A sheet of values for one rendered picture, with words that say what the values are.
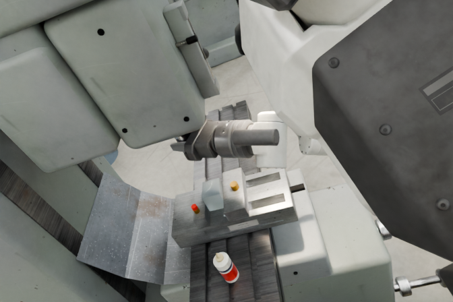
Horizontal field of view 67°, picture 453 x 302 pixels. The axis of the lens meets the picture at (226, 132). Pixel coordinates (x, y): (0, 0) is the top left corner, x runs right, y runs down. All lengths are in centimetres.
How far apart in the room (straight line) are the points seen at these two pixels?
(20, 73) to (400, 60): 60
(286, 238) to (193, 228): 27
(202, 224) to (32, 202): 42
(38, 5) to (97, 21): 9
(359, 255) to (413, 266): 83
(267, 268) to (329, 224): 35
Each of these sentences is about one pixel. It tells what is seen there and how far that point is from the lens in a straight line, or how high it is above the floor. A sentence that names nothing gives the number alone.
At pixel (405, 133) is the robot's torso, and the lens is 27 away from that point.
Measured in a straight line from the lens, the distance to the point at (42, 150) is 81.
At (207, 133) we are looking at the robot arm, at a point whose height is 126.
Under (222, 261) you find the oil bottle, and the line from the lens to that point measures 88.
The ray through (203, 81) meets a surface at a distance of 75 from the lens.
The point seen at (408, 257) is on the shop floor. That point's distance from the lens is 198.
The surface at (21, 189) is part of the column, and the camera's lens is 93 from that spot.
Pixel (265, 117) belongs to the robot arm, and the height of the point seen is 129.
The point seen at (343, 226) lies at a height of 73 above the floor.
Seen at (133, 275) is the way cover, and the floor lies 95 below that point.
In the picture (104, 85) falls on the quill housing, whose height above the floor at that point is 149.
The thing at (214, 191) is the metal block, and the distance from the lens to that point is 95.
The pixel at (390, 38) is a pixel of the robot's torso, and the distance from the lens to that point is 27.
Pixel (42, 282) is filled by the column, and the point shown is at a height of 113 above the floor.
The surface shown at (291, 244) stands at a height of 85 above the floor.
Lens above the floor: 174
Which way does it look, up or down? 37 degrees down
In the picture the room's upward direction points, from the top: 25 degrees counter-clockwise
